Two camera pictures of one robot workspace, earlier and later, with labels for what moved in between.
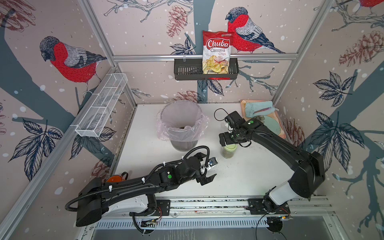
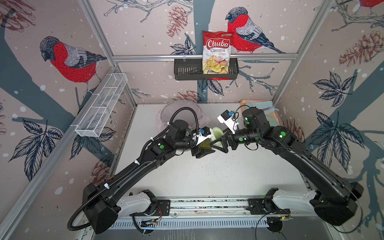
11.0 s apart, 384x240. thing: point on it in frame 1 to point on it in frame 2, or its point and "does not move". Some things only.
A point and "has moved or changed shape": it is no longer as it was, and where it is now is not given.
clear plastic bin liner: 181,120 does not move
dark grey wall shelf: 192,69 does not move
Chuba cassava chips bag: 216,52 does not move
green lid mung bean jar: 228,150 has moved or changed shape
